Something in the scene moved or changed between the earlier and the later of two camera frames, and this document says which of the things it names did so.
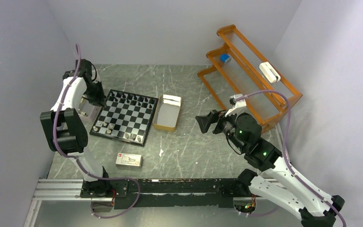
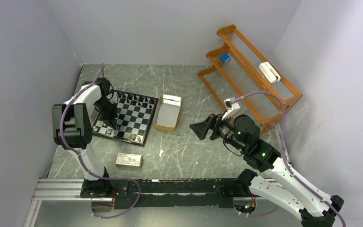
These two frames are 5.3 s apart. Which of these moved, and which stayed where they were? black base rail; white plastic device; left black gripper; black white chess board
Moved: left black gripper
Stayed: white plastic device; black base rail; black white chess board
